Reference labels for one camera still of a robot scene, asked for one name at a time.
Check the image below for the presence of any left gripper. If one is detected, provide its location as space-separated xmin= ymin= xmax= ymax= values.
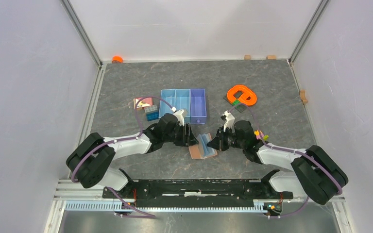
xmin=163 ymin=122 xmax=199 ymax=147

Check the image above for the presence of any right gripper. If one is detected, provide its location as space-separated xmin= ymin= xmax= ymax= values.
xmin=207 ymin=126 xmax=246 ymax=151

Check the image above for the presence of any brown leather card holder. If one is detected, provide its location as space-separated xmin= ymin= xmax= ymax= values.
xmin=188 ymin=133 xmax=218 ymax=160

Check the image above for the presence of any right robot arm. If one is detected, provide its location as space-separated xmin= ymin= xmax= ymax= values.
xmin=207 ymin=120 xmax=349 ymax=205

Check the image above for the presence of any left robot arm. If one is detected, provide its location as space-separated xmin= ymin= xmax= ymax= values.
xmin=66 ymin=109 xmax=198 ymax=198

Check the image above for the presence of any blue purple drawer organizer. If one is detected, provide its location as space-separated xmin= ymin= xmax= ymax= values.
xmin=160 ymin=89 xmax=207 ymax=125

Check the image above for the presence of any pink green brick stack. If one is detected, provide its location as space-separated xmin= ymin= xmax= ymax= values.
xmin=254 ymin=130 xmax=269 ymax=140

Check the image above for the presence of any blue toy brick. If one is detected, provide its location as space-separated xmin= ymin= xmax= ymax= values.
xmin=146 ymin=111 xmax=159 ymax=121

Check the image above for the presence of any clear toy brick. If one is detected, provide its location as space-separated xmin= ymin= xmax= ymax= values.
xmin=144 ymin=105 xmax=158 ymax=114

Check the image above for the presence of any pink wooden puzzle block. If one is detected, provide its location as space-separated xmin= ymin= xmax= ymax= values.
xmin=133 ymin=97 xmax=153 ymax=110

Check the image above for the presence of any wooden arch block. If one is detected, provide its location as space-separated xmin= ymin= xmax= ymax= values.
xmin=299 ymin=90 xmax=308 ymax=104

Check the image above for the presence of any wooden block right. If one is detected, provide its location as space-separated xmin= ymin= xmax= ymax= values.
xmin=266 ymin=55 xmax=277 ymax=60

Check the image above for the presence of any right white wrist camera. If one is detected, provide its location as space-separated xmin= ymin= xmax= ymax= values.
xmin=221 ymin=111 xmax=235 ymax=132

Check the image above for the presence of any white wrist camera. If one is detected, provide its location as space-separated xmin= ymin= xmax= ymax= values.
xmin=171 ymin=107 xmax=188 ymax=126
xmin=221 ymin=111 xmax=235 ymax=132

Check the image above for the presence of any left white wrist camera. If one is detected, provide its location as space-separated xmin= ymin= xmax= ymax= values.
xmin=171 ymin=107 xmax=188 ymax=126

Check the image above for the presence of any dark transparent base plate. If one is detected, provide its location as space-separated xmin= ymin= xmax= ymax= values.
xmin=223 ymin=95 xmax=247 ymax=113

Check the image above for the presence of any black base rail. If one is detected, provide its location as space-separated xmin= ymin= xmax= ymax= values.
xmin=117 ymin=179 xmax=293 ymax=208

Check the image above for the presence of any orange plastic ring toy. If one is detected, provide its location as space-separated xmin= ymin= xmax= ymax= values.
xmin=226 ymin=84 xmax=258 ymax=106

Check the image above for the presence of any white cable duct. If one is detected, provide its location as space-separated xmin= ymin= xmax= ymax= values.
xmin=65 ymin=200 xmax=267 ymax=214

